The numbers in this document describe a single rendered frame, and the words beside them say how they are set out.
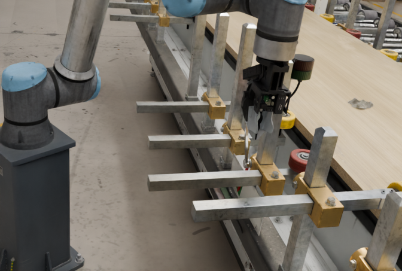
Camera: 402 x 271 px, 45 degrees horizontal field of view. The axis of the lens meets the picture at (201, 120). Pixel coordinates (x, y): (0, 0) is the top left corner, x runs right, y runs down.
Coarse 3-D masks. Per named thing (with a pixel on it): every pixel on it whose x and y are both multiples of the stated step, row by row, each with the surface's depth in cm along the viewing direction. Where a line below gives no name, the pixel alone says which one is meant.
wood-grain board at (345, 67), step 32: (320, 32) 247; (256, 64) 192; (320, 64) 201; (352, 64) 206; (384, 64) 211; (320, 96) 169; (352, 96) 173; (384, 96) 176; (352, 128) 149; (384, 128) 152; (352, 160) 131; (384, 160) 133
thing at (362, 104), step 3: (354, 99) 166; (357, 99) 166; (363, 99) 165; (348, 102) 167; (351, 102) 166; (354, 102) 166; (357, 102) 166; (360, 102) 165; (363, 102) 165; (366, 102) 165; (369, 102) 166; (354, 105) 164; (357, 105) 163; (360, 105) 163; (363, 105) 164; (366, 105) 165; (369, 105) 165; (372, 105) 166; (363, 108) 163
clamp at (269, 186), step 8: (256, 160) 131; (256, 168) 130; (264, 168) 128; (272, 168) 128; (264, 176) 125; (280, 176) 125; (264, 184) 125; (272, 184) 124; (280, 184) 125; (264, 192) 125; (272, 192) 125; (280, 192) 126
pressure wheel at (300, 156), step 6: (294, 150) 131; (300, 150) 131; (306, 150) 132; (294, 156) 128; (300, 156) 129; (306, 156) 128; (288, 162) 130; (294, 162) 127; (300, 162) 126; (306, 162) 126; (294, 168) 128; (300, 168) 126
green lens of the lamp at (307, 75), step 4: (292, 72) 119; (296, 72) 119; (300, 72) 118; (304, 72) 118; (308, 72) 119; (292, 76) 120; (296, 76) 119; (300, 76) 119; (304, 76) 119; (308, 76) 119; (304, 80) 119
